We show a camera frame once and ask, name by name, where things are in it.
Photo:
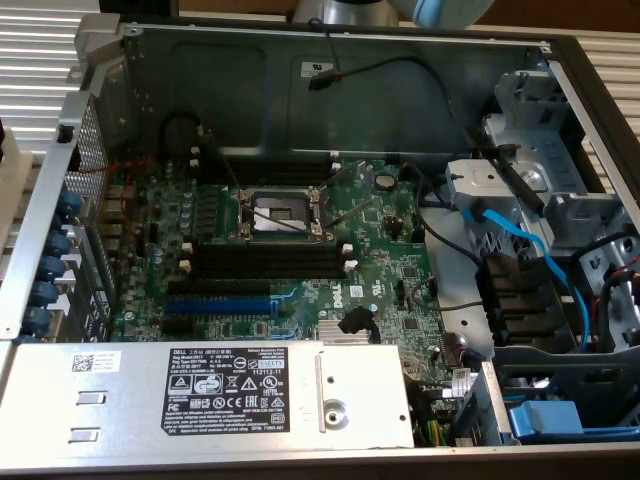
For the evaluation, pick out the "black RAM slot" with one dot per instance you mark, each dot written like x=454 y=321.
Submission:
x=215 y=176
x=207 y=159
x=270 y=270
x=270 y=250

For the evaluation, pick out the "grey metal disk bay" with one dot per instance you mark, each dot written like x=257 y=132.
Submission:
x=565 y=210

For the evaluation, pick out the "blue expansion slot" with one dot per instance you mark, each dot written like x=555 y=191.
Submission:
x=220 y=305

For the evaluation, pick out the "green Dell motherboard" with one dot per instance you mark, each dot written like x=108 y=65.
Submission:
x=380 y=260

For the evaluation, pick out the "blue plastic card clip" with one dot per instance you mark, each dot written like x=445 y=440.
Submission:
x=60 y=244
x=37 y=319
x=45 y=293
x=70 y=204
x=52 y=268

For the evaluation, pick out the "long black expansion slot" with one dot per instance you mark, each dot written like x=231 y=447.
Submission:
x=220 y=287

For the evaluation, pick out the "silver power supply unit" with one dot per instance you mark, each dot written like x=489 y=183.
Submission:
x=125 y=400

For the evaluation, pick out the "silver finned chipset heatsink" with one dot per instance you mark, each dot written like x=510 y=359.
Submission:
x=327 y=332

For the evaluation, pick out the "thin metal locking lever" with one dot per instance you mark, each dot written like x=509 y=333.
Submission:
x=227 y=162

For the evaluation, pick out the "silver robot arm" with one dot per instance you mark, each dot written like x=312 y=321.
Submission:
x=350 y=10

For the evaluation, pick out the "black box behind case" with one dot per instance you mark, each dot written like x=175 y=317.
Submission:
x=135 y=6

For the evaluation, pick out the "round coin battery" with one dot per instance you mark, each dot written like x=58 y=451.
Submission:
x=384 y=181

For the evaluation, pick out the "grey metal PC case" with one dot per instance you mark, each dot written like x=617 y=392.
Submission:
x=390 y=125

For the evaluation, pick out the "short black expansion slot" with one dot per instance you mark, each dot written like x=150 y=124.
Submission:
x=177 y=326

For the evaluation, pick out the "white barcode tag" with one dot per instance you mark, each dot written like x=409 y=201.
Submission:
x=461 y=381

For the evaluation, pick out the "CPU socket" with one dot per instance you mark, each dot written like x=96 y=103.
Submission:
x=247 y=215

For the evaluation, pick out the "metal socket cover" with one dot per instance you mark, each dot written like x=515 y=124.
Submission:
x=352 y=177

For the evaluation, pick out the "black plastic cap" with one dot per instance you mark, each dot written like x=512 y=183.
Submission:
x=356 y=320

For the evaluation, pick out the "blue plastic drive latch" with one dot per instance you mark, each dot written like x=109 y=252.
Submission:
x=545 y=417

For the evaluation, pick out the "white parts rack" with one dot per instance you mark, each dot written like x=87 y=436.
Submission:
x=17 y=150

